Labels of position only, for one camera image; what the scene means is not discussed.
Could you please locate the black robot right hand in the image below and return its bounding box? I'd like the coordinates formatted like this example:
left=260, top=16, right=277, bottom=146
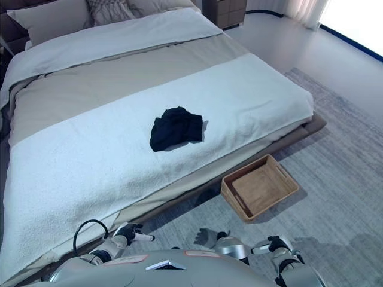
left=250, top=235, right=296, bottom=255

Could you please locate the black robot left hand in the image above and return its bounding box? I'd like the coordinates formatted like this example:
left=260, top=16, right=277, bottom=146
left=115, top=222, right=155, bottom=246

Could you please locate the black garment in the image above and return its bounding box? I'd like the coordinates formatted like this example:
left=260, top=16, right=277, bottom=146
left=148, top=105, right=204, bottom=152

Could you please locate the grey robot torso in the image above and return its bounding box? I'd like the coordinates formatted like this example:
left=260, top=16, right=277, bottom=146
left=50, top=247, right=288, bottom=287

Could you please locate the white padded table cover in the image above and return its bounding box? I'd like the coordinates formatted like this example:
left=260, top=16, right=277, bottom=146
left=5, top=53, right=315, bottom=271

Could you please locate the grey rug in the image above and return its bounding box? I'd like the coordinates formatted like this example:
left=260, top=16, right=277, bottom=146
left=118, top=67, right=383, bottom=287

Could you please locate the beige duvet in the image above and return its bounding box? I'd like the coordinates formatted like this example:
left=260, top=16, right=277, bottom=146
left=8, top=31, right=256, bottom=148

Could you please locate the white folded duvet top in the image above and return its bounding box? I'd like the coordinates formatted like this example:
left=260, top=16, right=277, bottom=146
left=0, top=7, right=224, bottom=109

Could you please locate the grey patterned pillow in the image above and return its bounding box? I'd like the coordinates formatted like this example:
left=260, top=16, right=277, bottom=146
left=84, top=0, right=137, bottom=27

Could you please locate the large plain beige pillow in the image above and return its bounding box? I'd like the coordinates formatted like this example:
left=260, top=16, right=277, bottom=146
left=6, top=5, right=94, bottom=47

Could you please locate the white curtain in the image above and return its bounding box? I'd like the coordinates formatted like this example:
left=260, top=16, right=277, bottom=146
left=283, top=0, right=330, bottom=30

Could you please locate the brown nightstand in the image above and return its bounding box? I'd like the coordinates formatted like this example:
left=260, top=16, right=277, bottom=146
left=202, top=0, right=247, bottom=30

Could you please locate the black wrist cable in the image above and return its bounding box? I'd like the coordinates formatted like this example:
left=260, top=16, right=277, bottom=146
left=73, top=219, right=110, bottom=255

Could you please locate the brown bed frame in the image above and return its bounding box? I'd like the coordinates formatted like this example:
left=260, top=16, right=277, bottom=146
left=0, top=113, right=327, bottom=285

